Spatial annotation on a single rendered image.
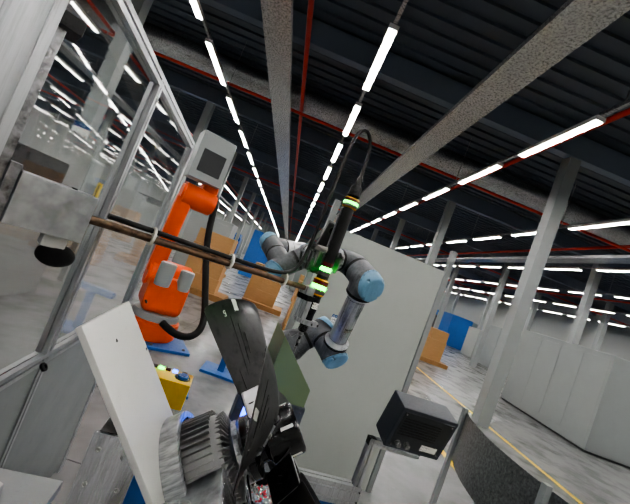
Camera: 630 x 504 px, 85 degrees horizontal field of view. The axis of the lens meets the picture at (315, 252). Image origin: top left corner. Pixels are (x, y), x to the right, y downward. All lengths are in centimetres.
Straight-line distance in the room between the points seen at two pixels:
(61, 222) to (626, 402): 1086
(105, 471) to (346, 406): 245
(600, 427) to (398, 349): 794
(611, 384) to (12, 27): 1060
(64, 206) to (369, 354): 272
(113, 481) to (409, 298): 259
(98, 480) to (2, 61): 72
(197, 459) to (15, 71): 73
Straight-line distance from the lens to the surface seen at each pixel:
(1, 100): 59
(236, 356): 90
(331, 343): 159
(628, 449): 1130
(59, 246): 62
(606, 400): 1059
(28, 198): 58
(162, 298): 475
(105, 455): 88
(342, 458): 336
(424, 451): 167
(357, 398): 316
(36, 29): 61
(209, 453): 86
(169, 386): 134
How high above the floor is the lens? 159
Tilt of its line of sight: 3 degrees up
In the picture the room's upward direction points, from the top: 21 degrees clockwise
